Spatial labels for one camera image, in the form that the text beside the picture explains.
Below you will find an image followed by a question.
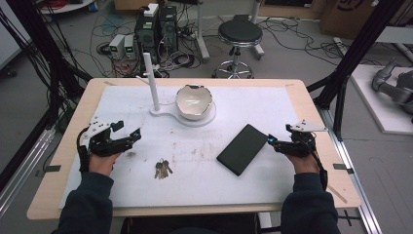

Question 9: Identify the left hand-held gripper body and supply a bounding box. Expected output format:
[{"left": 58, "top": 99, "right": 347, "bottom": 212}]
[{"left": 84, "top": 116, "right": 133, "bottom": 158}]

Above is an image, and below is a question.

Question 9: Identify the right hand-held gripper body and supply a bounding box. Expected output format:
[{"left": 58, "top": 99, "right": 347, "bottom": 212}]
[{"left": 274, "top": 119, "right": 328, "bottom": 160}]

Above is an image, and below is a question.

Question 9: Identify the black phone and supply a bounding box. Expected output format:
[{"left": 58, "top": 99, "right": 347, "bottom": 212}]
[{"left": 215, "top": 123, "right": 270, "bottom": 177}]

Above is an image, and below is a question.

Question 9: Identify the person's left hand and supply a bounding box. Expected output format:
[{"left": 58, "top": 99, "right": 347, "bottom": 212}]
[{"left": 88, "top": 151, "right": 123, "bottom": 177}]

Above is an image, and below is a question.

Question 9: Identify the person's right hand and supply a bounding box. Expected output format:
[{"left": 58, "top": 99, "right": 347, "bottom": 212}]
[{"left": 285, "top": 152, "right": 321, "bottom": 176}]

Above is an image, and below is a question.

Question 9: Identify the wooden table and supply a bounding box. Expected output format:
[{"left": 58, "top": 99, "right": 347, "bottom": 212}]
[{"left": 26, "top": 77, "right": 362, "bottom": 221}]

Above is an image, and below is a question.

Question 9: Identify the bunch of keys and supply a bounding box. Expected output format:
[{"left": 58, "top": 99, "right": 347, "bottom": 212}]
[{"left": 154, "top": 158, "right": 174, "bottom": 180}]

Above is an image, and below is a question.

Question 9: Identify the grey power supply unit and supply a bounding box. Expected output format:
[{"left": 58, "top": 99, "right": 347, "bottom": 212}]
[
  {"left": 123, "top": 33, "right": 139, "bottom": 61},
  {"left": 108, "top": 33, "right": 127, "bottom": 61}
]

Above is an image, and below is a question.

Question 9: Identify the white table mat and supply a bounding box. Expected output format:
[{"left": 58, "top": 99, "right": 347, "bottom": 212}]
[{"left": 58, "top": 84, "right": 302, "bottom": 210}]

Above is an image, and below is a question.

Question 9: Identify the white platform board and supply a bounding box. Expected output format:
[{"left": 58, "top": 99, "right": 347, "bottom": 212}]
[{"left": 350, "top": 63, "right": 413, "bottom": 137}]

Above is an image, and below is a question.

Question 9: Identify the black computer tower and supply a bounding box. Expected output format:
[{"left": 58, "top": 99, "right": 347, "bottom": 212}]
[
  {"left": 158, "top": 5, "right": 179, "bottom": 55},
  {"left": 133, "top": 13, "right": 161, "bottom": 65}
]

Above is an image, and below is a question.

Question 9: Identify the white power strip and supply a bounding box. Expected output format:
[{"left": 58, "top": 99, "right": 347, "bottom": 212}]
[{"left": 332, "top": 36, "right": 351, "bottom": 56}]

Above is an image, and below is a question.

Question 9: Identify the white desk leg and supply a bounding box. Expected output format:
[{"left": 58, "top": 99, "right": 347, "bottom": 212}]
[
  {"left": 251, "top": 0, "right": 266, "bottom": 60},
  {"left": 194, "top": 0, "right": 211, "bottom": 62}
]

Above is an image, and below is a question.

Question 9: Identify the black round stool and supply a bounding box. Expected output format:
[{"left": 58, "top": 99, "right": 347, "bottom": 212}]
[{"left": 211, "top": 14, "right": 265, "bottom": 80}]

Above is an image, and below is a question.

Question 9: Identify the white box on tower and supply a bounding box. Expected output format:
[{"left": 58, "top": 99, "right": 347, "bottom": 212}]
[{"left": 143, "top": 2, "right": 160, "bottom": 19}]

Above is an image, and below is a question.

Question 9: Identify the cardboard box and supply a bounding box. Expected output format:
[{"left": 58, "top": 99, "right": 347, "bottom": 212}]
[{"left": 319, "top": 0, "right": 413, "bottom": 37}]

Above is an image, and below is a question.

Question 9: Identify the round white table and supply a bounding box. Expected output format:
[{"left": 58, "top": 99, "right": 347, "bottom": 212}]
[{"left": 38, "top": 0, "right": 95, "bottom": 16}]

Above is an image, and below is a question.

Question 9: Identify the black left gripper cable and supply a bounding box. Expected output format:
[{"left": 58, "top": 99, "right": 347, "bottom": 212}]
[{"left": 76, "top": 126, "right": 92, "bottom": 175}]

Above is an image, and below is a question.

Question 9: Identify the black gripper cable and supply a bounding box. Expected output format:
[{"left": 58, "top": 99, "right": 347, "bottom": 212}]
[
  {"left": 305, "top": 131, "right": 329, "bottom": 192},
  {"left": 76, "top": 126, "right": 92, "bottom": 175}
]

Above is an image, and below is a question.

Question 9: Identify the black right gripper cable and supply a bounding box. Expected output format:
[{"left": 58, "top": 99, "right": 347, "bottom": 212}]
[{"left": 305, "top": 131, "right": 329, "bottom": 192}]

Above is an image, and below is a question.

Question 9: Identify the white stand with post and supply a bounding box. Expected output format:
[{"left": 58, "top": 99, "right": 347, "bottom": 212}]
[{"left": 135, "top": 52, "right": 218, "bottom": 129}]

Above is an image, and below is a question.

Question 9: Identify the aluminium rail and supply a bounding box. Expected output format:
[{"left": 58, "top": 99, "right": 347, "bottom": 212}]
[
  {"left": 316, "top": 106, "right": 385, "bottom": 234},
  {"left": 0, "top": 127, "right": 56, "bottom": 217}
]

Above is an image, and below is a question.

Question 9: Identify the tangle of floor cables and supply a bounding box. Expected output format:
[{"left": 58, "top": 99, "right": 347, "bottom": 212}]
[{"left": 91, "top": 6, "right": 204, "bottom": 79}]

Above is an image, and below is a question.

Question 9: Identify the black metal frame post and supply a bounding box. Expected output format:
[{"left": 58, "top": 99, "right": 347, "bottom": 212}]
[{"left": 306, "top": 0, "right": 407, "bottom": 141}]

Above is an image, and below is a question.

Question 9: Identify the black frame post with cables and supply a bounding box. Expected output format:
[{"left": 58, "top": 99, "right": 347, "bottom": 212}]
[{"left": 0, "top": 0, "right": 94, "bottom": 135}]

